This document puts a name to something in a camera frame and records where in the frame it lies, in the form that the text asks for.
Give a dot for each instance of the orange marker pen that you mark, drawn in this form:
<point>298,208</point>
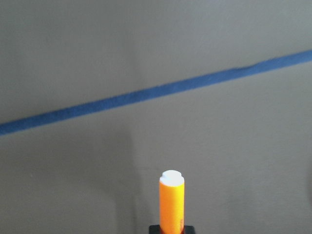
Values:
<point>171,202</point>

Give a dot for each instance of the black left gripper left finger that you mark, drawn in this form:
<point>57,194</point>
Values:
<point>154,229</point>

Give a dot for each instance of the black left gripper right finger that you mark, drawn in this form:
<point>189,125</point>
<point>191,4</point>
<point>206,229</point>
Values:
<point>188,229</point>

